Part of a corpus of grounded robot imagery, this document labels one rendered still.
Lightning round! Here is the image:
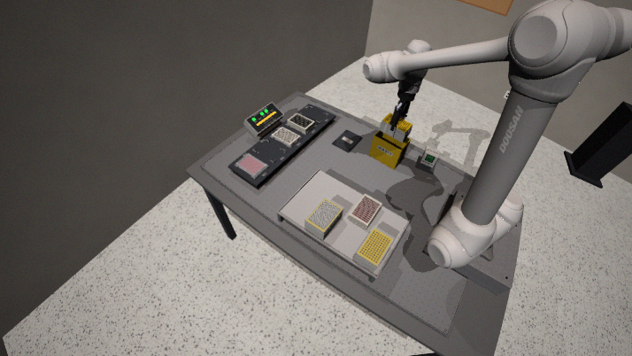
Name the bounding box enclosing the yellow waste bin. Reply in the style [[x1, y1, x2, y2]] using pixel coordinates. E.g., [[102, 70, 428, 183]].
[[369, 130, 411, 170]]

